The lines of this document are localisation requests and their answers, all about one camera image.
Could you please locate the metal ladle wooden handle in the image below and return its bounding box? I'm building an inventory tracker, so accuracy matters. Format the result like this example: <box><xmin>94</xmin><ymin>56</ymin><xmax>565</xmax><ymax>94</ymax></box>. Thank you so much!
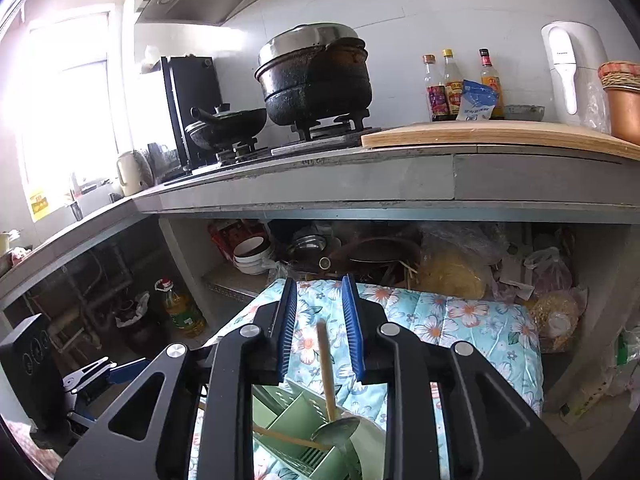
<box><xmin>312</xmin><ymin>320</ymin><xmax>360</xmax><ymax>458</ymax></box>

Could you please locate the bamboo chopstick one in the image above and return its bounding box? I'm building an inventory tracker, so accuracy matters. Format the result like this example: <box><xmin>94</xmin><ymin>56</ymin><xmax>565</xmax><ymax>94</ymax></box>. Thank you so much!
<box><xmin>253</xmin><ymin>424</ymin><xmax>331</xmax><ymax>452</ymax></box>

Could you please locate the cooking oil bottle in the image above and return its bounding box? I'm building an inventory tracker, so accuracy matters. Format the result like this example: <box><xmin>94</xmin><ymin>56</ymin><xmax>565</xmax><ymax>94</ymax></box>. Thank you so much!
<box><xmin>154</xmin><ymin>278</ymin><xmax>206</xmax><ymax>338</ymax></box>

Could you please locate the stack of white bowls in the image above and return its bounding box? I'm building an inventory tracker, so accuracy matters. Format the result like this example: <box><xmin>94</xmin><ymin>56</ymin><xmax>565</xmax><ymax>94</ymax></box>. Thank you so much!
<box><xmin>233</xmin><ymin>234</ymin><xmax>273</xmax><ymax>275</ymax></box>

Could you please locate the mint green utensil holder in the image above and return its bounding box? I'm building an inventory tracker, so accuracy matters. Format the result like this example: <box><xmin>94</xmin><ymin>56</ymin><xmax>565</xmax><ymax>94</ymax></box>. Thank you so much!
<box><xmin>253</xmin><ymin>382</ymin><xmax>385</xmax><ymax>479</ymax></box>

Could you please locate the floral blue quilt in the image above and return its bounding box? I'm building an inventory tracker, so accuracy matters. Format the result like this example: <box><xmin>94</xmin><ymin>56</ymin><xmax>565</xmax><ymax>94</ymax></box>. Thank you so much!
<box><xmin>205</xmin><ymin>278</ymin><xmax>544</xmax><ymax>479</ymax></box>

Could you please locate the grey concrete counter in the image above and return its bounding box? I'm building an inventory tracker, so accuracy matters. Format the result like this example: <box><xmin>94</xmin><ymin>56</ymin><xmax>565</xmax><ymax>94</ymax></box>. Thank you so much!
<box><xmin>1</xmin><ymin>144</ymin><xmax>639</xmax><ymax>307</ymax></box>

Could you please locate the cream thermos jug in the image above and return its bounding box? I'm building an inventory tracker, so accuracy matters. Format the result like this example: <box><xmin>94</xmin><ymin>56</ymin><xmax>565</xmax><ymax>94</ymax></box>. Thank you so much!
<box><xmin>116</xmin><ymin>150</ymin><xmax>153</xmax><ymax>196</ymax></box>

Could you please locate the gas stove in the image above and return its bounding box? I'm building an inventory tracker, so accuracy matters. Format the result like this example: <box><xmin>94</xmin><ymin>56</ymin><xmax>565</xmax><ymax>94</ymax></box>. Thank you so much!
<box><xmin>164</xmin><ymin>112</ymin><xmax>384</xmax><ymax>184</ymax></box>

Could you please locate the dark sauce bottle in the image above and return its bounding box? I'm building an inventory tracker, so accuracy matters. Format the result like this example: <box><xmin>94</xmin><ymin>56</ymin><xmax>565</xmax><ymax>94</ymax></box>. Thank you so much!
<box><xmin>423</xmin><ymin>54</ymin><xmax>449</xmax><ymax>122</ymax></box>

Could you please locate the blue white bag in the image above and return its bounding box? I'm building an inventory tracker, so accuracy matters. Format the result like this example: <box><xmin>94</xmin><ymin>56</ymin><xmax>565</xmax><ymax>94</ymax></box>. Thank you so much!
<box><xmin>457</xmin><ymin>79</ymin><xmax>499</xmax><ymax>122</ymax></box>

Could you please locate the yellow cap sauce bottle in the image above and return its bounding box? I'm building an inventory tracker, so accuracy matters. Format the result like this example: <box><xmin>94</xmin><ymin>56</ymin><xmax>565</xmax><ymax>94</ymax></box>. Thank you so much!
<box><xmin>442</xmin><ymin>49</ymin><xmax>463</xmax><ymax>119</ymax></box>

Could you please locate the small grey dish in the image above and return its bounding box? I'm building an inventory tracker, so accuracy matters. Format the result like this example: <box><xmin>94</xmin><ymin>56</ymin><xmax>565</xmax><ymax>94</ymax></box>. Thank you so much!
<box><xmin>504</xmin><ymin>104</ymin><xmax>546</xmax><ymax>122</ymax></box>

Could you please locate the black cabinet appliance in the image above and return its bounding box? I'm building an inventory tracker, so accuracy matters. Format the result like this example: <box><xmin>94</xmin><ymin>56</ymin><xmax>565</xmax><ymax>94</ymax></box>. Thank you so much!
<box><xmin>154</xmin><ymin>54</ymin><xmax>222</xmax><ymax>170</ymax></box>

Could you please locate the large black stock pot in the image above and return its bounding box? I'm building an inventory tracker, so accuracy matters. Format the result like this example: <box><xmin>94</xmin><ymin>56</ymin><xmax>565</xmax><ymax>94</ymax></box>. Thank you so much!
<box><xmin>254</xmin><ymin>23</ymin><xmax>372</xmax><ymax>129</ymax></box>

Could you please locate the red cap sauce bottle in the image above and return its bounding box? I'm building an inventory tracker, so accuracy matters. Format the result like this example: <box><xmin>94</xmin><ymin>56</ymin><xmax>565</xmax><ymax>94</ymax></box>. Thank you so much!
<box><xmin>480</xmin><ymin>49</ymin><xmax>504</xmax><ymax>119</ymax></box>

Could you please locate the wooden cutting board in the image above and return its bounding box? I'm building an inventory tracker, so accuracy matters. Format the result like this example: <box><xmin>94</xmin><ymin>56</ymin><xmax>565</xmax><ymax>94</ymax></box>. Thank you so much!
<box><xmin>361</xmin><ymin>120</ymin><xmax>640</xmax><ymax>162</ymax></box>

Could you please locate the white electric kettle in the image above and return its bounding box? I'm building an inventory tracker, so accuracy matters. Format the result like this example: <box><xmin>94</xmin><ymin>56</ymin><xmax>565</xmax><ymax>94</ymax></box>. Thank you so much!
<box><xmin>541</xmin><ymin>21</ymin><xmax>611</xmax><ymax>134</ymax></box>

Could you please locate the copper coloured pot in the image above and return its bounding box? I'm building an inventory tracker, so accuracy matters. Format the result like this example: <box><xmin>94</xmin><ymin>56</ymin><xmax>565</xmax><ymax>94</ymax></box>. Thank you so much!
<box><xmin>598</xmin><ymin>61</ymin><xmax>640</xmax><ymax>144</ymax></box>

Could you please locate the black wok with handle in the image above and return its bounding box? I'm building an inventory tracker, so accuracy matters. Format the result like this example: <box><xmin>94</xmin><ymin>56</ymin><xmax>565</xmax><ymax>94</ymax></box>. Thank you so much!
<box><xmin>186</xmin><ymin>107</ymin><xmax>267</xmax><ymax>151</ymax></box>

